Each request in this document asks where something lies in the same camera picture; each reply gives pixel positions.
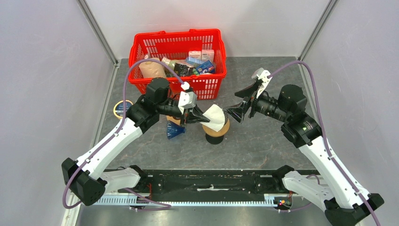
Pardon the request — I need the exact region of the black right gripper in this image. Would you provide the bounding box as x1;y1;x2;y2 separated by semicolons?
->
223;81;290;123

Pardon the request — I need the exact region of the white paper coffee filter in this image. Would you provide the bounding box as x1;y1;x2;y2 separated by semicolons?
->
201;104;225;132

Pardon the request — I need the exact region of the wooden dripper holder ring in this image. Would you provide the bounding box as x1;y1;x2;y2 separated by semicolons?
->
202;120;231;138

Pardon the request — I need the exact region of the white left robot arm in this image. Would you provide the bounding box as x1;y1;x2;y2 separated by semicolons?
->
61;78;211;206

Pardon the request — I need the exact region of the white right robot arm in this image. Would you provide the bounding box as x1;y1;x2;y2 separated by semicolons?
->
226;82;384;226

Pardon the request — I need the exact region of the blue ribbed dripper cone left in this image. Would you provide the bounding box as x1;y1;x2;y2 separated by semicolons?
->
166;121;186;139

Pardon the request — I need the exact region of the blue toothpaste box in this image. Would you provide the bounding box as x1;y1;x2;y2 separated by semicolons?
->
196;60;215;74

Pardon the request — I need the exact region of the light blue small box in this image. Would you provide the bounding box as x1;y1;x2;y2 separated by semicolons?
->
185;56;204;68

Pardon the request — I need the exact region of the green glass bottle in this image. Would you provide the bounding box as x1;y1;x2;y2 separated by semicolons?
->
161;56;188;76

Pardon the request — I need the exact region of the white red carton box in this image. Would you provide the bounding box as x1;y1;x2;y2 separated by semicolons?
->
201;49;215;62

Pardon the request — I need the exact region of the white pink small box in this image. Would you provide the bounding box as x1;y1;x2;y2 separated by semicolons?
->
188;50;202;60

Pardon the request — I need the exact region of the beige paper roll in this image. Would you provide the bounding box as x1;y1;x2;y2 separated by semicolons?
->
139;61;166;79

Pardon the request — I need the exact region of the red plastic shopping basket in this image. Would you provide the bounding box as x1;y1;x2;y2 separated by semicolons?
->
128;29;227;100

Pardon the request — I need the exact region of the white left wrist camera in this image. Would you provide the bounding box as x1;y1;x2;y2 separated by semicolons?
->
178;82;197;114

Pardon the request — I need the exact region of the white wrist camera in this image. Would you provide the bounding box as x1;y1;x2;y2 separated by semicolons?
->
178;82;197;114
251;68;272;98

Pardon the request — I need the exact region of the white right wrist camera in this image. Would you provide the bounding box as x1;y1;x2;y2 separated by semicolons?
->
251;68;272;98

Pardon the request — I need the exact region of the slotted aluminium cable rail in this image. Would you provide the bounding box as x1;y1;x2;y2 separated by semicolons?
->
94;194;282;208

